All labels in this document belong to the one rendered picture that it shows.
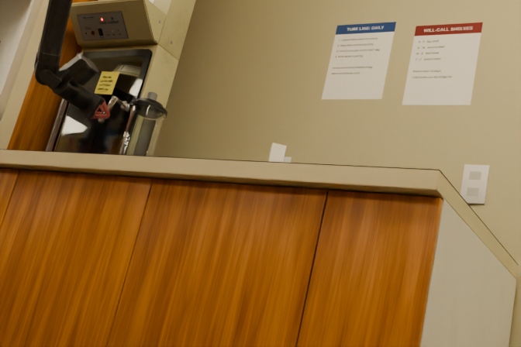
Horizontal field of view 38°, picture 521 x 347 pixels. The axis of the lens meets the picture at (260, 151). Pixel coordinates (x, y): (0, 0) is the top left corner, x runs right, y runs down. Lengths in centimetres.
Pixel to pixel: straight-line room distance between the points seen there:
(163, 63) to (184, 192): 75
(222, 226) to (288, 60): 111
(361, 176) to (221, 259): 35
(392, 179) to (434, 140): 84
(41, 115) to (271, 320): 126
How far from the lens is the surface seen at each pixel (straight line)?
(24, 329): 189
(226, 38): 280
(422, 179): 142
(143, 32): 234
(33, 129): 248
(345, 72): 248
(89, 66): 211
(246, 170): 158
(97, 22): 245
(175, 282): 164
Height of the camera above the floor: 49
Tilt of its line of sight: 17 degrees up
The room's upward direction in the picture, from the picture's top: 13 degrees clockwise
